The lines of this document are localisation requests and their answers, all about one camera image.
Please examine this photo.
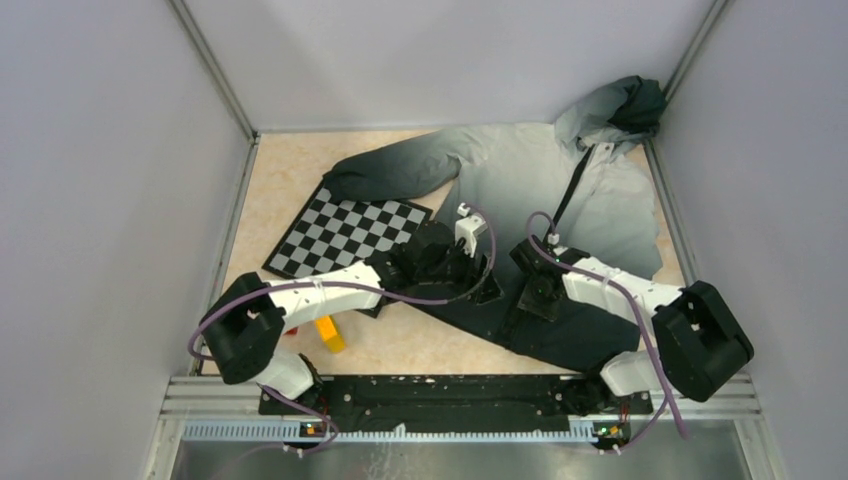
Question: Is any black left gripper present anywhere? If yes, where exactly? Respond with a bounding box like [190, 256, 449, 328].
[416, 234, 504, 305]

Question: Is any grey gradient hooded jacket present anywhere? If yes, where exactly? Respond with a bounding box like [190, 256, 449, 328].
[324, 76, 667, 372]

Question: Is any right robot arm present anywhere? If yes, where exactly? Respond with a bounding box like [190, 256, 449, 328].
[510, 236, 755, 412]

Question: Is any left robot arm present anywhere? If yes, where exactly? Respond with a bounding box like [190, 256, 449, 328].
[197, 213, 500, 414]

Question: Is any black white checkerboard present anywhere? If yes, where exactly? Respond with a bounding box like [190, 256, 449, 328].
[262, 182, 433, 280]

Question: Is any yellow block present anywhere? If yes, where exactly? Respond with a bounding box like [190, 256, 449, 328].
[314, 315, 346, 354]

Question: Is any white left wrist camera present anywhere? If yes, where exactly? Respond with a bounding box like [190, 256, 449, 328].
[454, 203, 487, 258]

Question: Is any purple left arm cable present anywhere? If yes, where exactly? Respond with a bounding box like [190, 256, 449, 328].
[188, 205, 497, 458]

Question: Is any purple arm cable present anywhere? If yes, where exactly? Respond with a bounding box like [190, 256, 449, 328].
[526, 211, 690, 442]
[188, 205, 497, 458]

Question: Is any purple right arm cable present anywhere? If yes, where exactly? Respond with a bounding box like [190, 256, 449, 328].
[526, 211, 690, 442]

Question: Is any grey cable duct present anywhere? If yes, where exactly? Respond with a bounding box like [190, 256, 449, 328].
[182, 420, 598, 443]

